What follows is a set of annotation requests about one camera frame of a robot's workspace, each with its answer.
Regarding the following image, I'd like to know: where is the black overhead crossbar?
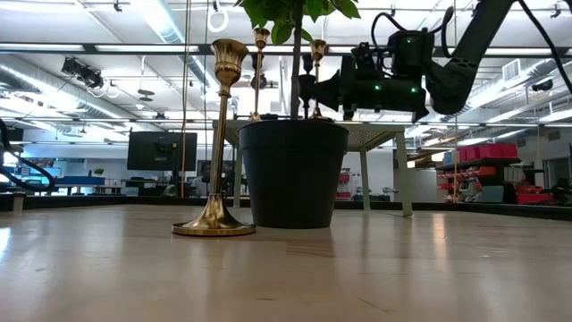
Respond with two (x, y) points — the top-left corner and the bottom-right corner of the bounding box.
(0, 42), (572, 58)

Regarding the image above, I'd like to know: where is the white hanging ring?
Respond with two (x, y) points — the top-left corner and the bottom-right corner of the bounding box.
(207, 9), (230, 34)

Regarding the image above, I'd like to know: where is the tall gold candlestick holder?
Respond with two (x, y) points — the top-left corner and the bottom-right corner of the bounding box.
(172, 38), (257, 237)

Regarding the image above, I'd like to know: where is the red tool cart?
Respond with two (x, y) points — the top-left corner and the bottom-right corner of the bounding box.
(337, 172), (352, 200)

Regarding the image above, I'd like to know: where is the black ceiling spotlight cluster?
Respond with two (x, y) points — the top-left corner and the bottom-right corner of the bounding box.
(61, 56), (105, 89)

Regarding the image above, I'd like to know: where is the red storage bins row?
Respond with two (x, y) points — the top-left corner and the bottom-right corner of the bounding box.
(458, 142), (519, 163)

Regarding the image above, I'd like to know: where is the short gold candlestick holder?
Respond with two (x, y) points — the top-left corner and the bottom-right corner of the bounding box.
(309, 38), (334, 121)

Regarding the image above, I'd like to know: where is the black table edge rail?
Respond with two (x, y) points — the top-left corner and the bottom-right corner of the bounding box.
(0, 192), (572, 221)

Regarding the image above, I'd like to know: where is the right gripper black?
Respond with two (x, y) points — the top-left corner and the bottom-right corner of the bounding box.
(312, 42), (431, 124)

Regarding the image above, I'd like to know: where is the blue background table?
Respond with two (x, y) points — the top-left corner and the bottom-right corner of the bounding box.
(51, 175), (106, 187)

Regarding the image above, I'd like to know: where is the black computer monitor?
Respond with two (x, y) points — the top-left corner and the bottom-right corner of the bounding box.
(126, 131), (198, 172)

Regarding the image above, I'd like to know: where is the black arm base cable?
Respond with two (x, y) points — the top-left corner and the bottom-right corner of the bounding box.
(0, 118), (57, 194)

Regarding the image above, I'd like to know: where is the short black candlestick holder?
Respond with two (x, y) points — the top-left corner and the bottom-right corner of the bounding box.
(298, 73), (317, 121)

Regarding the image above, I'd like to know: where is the black plant pot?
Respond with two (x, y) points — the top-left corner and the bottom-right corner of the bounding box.
(238, 119), (350, 230)

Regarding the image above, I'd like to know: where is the green leafy potted tree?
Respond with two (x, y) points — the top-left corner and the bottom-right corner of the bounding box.
(234, 0), (362, 121)

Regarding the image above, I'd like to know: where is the black storage shelf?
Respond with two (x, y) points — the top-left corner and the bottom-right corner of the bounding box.
(435, 157), (544, 205)

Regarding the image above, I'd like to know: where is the red storage bin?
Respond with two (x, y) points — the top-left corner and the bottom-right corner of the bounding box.
(516, 185), (555, 206)

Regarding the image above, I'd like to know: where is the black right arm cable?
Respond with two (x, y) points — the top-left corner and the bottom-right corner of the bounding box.
(517, 0), (572, 95)

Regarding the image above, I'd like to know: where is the small pale green table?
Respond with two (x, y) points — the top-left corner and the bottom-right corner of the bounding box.
(212, 118), (414, 218)

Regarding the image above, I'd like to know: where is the medium gold candlestick holder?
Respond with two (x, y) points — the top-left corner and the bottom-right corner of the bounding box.
(249, 27), (271, 123)

